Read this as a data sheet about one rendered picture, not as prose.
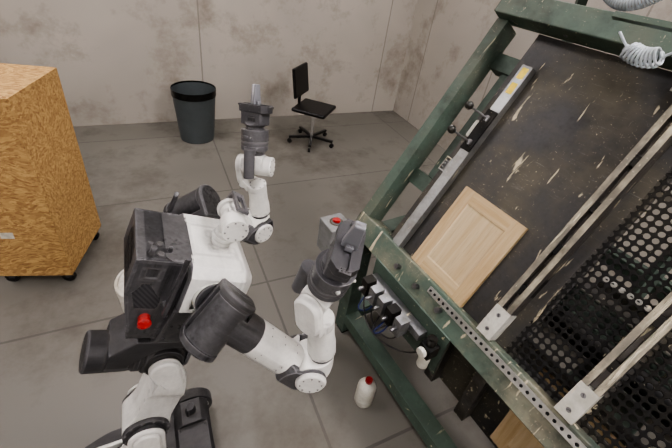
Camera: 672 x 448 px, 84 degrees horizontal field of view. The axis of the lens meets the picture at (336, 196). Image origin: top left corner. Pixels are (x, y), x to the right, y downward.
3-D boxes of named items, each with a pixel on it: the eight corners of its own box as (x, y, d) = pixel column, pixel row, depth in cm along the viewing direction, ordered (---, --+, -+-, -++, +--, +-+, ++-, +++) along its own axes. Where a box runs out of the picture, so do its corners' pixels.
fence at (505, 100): (396, 241, 183) (392, 240, 180) (525, 68, 161) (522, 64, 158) (403, 247, 180) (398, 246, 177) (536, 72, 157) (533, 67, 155)
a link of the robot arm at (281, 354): (297, 402, 97) (233, 367, 86) (297, 356, 108) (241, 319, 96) (332, 385, 94) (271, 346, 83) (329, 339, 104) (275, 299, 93)
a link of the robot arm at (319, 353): (337, 340, 86) (337, 385, 97) (334, 304, 94) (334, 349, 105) (290, 343, 85) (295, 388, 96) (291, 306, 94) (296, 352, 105)
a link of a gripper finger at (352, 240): (369, 228, 66) (357, 247, 70) (352, 221, 65) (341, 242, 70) (368, 235, 64) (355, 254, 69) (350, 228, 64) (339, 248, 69)
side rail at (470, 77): (374, 214, 204) (362, 210, 197) (506, 30, 178) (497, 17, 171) (381, 221, 200) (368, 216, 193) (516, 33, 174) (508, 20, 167)
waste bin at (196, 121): (216, 128, 456) (214, 80, 424) (219, 145, 421) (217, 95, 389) (176, 128, 441) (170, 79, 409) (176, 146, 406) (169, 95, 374)
